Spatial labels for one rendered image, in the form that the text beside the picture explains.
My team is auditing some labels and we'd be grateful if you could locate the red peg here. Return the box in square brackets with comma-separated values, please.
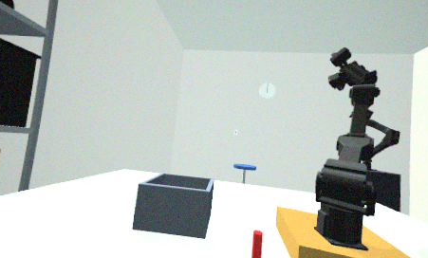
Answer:
[251, 230, 264, 258]

